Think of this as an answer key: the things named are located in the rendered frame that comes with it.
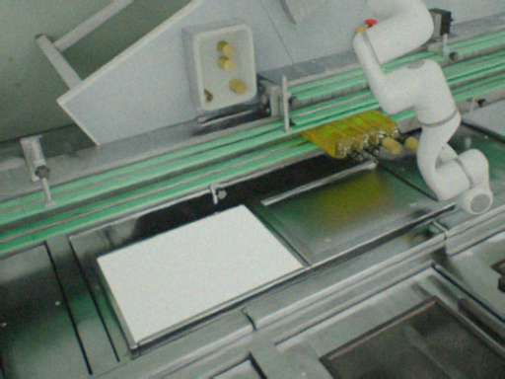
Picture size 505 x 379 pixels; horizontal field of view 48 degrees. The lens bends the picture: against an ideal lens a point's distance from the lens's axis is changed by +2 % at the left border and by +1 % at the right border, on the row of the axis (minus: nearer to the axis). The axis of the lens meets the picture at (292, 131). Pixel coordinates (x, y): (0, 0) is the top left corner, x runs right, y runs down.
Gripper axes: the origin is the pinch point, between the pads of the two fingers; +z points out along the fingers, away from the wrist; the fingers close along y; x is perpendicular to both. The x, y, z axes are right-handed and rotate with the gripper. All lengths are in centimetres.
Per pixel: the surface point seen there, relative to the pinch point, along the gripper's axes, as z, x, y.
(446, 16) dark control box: 48, -30, 23
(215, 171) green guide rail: 12, 57, -1
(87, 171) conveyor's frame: 6, 89, 9
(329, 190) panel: 7.0, 26.1, -11.6
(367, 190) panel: 3.8, 15.8, -12.0
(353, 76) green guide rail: 27.0, 11.1, 14.5
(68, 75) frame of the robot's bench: 42, 94, 23
